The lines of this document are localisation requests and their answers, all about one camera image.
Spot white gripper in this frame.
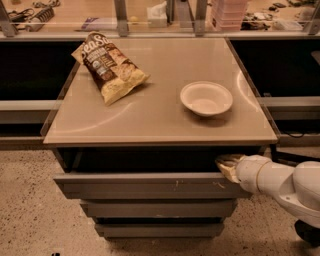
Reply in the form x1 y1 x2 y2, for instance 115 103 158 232
215 154 270 194

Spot grey top drawer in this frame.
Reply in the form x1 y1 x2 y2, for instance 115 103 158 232
53 149 254 200

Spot grey drawer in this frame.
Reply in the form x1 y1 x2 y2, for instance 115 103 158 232
95 223 224 238
53 149 254 200
80 199 236 218

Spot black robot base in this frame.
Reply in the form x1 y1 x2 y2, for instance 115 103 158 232
294 220 320 247

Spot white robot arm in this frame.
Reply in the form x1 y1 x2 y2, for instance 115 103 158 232
215 154 320 228

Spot grey drawer cabinet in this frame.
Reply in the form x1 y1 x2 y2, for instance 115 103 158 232
44 38 277 225

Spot grey bottom drawer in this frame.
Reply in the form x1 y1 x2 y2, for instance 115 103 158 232
95 223 224 238

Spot grey middle drawer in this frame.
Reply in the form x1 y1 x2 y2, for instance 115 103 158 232
80 199 236 218

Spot white paper bowl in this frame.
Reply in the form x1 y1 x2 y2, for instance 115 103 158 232
180 81 233 117

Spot brown yellow chip bag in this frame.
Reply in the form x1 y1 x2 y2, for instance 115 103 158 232
72 32 149 106

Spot pink stacked bins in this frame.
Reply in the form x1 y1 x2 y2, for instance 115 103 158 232
211 0 248 31

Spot white tissue box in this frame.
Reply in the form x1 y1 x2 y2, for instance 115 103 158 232
147 1 167 28

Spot purple white booklet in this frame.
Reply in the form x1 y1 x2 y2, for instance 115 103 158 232
81 17 117 31

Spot black coiled tool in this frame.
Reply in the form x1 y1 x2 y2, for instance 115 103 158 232
25 6 55 32

